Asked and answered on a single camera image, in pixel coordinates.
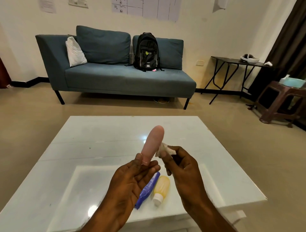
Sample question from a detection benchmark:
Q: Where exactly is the person's right hand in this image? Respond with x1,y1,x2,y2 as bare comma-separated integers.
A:
158,146,209,211

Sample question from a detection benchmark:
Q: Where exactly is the person's left hand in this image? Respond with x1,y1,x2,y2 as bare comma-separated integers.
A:
105,153,161,216

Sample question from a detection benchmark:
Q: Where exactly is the white tissue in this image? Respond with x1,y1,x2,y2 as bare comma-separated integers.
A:
155,143,177,158

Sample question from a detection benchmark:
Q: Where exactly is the pink silicone squeeze bottle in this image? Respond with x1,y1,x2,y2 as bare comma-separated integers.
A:
141,125,165,166

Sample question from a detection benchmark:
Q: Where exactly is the person's right forearm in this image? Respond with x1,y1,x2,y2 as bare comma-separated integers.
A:
184,200,237,232

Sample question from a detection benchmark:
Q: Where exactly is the person's left forearm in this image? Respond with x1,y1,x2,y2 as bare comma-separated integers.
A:
80,203,135,232

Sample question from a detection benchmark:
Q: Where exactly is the yellow bottle with white cap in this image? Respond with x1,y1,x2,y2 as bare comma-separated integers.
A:
153,176,171,206

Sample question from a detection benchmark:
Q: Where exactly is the blue squeeze tube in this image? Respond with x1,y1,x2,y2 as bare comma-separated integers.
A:
135,171,161,210

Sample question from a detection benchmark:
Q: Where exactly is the teal fabric sofa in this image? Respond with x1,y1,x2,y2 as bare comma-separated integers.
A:
35,25,197,110

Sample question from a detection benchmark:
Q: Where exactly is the small teal back cushion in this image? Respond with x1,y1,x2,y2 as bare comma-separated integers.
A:
132,35,184,70

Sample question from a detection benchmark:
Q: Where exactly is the black backpack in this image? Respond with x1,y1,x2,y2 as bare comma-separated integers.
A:
125,33,165,72

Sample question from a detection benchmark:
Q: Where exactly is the black folding table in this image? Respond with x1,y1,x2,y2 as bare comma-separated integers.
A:
201,56,272,105

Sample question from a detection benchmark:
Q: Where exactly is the large teal back cushion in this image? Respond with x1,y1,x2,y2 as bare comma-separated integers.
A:
76,25,131,65

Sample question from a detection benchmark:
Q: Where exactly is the brown plastic stool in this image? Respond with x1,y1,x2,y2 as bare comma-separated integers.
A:
247,81,306,128

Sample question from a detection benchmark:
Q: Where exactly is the white pillow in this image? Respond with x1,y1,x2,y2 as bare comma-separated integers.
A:
65,36,87,67

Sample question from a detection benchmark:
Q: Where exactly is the white headset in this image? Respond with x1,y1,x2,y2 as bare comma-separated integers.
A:
240,54,260,64

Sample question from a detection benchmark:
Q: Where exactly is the light blue tissue box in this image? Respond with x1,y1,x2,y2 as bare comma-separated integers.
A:
279,75,306,88

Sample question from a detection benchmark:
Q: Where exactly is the dark red door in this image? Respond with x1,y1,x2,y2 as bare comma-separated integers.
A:
0,57,11,89

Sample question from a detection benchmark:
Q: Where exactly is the dark brown curtain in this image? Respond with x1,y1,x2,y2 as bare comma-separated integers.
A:
247,0,306,131

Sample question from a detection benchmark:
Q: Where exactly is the large white wall chart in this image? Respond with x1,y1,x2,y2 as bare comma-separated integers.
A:
112,0,182,22

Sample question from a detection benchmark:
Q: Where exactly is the curled white wall paper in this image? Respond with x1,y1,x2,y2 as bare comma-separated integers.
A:
212,0,229,13

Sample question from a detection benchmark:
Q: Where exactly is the white switch plate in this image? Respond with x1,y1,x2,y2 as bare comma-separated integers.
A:
69,0,88,9

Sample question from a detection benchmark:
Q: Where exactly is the small white wall paper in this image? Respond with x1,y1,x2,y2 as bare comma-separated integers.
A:
38,0,57,13

